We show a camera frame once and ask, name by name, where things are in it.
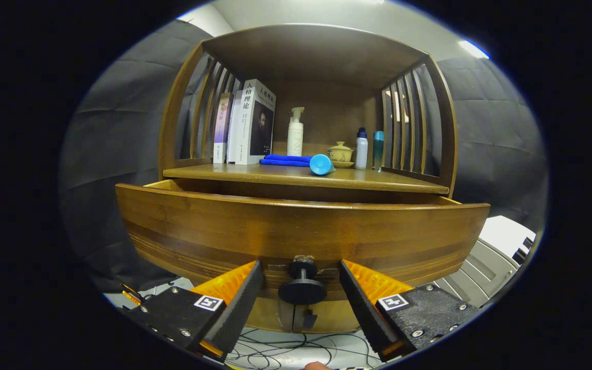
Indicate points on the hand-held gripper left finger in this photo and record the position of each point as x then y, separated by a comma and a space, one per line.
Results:
237, 311

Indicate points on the small ceiling light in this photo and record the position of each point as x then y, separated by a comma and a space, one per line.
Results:
473, 49

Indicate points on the black round drawer knob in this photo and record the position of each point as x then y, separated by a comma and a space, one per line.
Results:
302, 293

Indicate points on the beige lidded teacup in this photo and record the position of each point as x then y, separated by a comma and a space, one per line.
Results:
340, 153

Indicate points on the wooden cabinet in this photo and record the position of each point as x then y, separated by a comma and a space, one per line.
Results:
311, 51

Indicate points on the wooden countertop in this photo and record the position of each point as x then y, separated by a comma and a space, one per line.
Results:
378, 179

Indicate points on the wooden drawer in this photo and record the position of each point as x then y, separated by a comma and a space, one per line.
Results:
327, 231

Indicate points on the thin purple book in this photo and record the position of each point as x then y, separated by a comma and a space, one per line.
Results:
221, 126

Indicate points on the black door latch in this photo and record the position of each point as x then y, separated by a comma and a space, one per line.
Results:
309, 319

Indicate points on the blue white cosmetic tube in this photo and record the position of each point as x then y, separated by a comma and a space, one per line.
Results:
320, 164

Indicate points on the black small box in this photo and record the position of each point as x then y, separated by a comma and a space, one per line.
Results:
520, 256
528, 242

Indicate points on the clear teal bottle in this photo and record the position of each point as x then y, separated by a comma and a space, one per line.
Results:
378, 149

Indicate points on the beige saucer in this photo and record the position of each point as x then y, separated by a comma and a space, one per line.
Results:
346, 164

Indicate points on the orange black tool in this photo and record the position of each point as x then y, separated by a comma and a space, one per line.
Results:
130, 297

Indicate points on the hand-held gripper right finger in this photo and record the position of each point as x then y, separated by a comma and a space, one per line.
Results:
365, 308

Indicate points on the white bottle with blue cap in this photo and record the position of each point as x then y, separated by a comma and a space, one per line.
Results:
361, 151

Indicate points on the thick white portrait book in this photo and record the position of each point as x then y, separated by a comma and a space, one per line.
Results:
260, 126

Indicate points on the blue folded cloth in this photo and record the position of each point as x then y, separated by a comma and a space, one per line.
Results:
283, 160

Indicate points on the white pump bottle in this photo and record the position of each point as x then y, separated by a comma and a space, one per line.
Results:
295, 136

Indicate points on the grey drawer unit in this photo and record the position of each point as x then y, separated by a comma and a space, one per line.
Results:
481, 267

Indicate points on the wooden cabinet door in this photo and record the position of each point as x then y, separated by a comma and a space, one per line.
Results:
270, 313
337, 316

